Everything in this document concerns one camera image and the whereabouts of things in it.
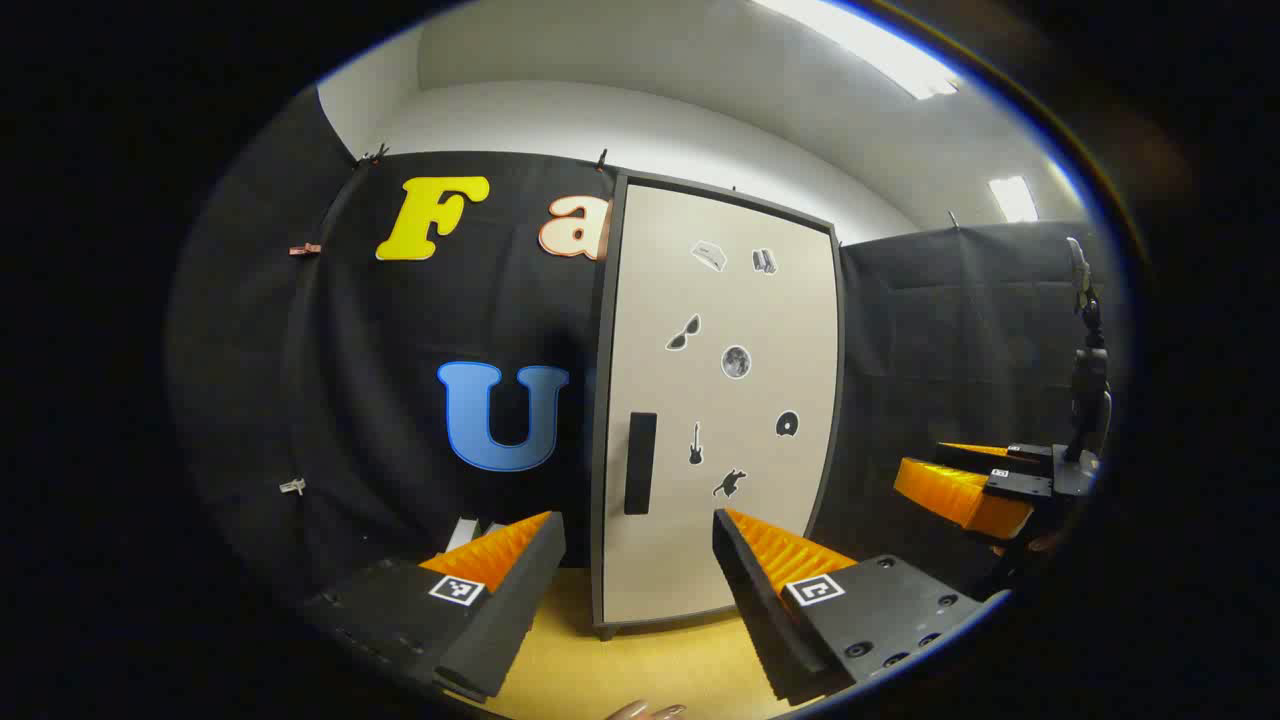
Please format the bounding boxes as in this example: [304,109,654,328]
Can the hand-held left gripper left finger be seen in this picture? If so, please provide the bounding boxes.
[300,510,567,701]

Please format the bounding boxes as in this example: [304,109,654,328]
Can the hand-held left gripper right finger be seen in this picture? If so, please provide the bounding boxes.
[712,507,1011,707]

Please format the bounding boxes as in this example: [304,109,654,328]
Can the grey cabinet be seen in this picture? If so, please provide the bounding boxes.
[588,168,847,641]

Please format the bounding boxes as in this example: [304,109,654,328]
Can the beige cabinet door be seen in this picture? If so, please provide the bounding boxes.
[603,183,839,626]

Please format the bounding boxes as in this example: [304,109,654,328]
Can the small ceiling light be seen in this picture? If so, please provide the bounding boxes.
[988,176,1041,223]

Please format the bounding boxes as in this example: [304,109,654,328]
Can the black backdrop cloth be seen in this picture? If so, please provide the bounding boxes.
[165,85,1111,601]

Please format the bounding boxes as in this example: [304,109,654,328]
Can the long ceiling light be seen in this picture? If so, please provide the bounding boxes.
[755,0,961,101]

